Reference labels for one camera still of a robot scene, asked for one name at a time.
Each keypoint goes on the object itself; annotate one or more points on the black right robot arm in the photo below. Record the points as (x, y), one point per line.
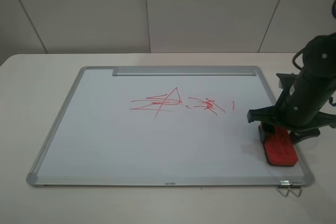
(318, 59)

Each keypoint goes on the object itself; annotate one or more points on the metal hanging hook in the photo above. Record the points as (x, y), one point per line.
(295, 188)
(283, 188)

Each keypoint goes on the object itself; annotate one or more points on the white whiteboard with aluminium frame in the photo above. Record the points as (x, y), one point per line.
(160, 131)

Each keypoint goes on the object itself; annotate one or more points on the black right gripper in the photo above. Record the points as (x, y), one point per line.
(298, 107)

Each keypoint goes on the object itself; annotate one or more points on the left metal hanging hook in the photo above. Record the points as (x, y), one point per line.
(283, 188)

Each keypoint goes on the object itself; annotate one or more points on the red whiteboard eraser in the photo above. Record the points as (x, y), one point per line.
(278, 148)

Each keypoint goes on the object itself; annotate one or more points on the grey marker tray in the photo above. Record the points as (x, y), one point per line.
(184, 71)

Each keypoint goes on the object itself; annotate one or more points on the right metal hanging hook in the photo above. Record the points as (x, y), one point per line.
(295, 188)

